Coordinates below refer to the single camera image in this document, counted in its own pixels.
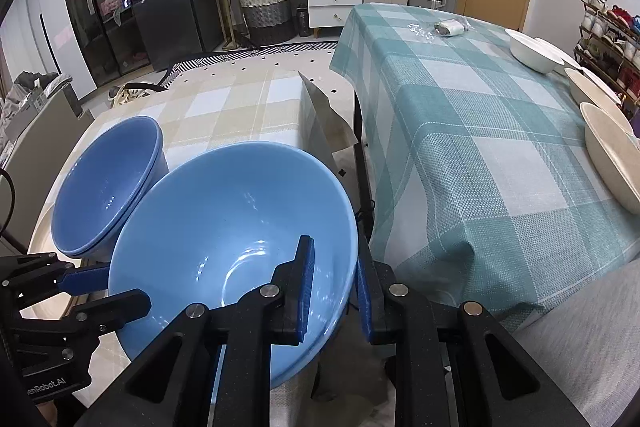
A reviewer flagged small dark blue bowl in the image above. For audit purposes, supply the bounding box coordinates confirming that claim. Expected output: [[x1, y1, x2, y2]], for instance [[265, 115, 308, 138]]
[[50, 115, 164, 258]]

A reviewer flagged light blue bowl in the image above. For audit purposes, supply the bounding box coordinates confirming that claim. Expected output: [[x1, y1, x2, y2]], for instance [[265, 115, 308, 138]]
[[108, 142, 358, 387]]

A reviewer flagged cream plate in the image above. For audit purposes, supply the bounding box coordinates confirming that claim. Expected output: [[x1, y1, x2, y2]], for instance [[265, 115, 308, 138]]
[[564, 67, 634, 133], [22, 221, 89, 320]]

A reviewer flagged grey cardboard box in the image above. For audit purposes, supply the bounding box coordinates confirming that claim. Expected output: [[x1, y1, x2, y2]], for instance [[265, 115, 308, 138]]
[[1, 76, 72, 141]]

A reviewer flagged teal plaid tablecloth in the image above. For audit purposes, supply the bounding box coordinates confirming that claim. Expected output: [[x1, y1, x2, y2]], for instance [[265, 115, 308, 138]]
[[331, 3, 639, 331]]

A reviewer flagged patterned tote bag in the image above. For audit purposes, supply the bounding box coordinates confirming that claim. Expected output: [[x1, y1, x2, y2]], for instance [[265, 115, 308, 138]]
[[107, 86, 145, 107]]

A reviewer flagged cream bowl on teal table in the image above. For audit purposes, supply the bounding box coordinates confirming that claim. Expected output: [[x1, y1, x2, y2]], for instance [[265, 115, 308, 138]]
[[579, 102, 640, 215]]

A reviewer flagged cream plate on teal table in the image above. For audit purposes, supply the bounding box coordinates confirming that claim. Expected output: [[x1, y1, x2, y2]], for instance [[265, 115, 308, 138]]
[[564, 67, 634, 133]]

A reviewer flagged white bowl on teal table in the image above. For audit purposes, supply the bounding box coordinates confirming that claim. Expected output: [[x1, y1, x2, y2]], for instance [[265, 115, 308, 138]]
[[504, 28, 564, 75]]

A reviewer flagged small wrapped white object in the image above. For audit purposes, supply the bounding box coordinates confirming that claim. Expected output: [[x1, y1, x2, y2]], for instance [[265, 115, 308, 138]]
[[434, 18, 470, 38]]

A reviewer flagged woven laundry basket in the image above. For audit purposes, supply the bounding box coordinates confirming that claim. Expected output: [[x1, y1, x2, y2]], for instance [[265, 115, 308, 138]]
[[239, 0, 296, 46]]

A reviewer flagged shoe rack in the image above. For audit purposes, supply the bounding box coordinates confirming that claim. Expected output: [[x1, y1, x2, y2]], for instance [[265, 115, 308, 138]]
[[574, 0, 639, 114]]

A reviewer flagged black water bottle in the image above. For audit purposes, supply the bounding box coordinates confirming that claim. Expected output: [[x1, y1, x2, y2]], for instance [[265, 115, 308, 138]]
[[296, 5, 312, 37]]

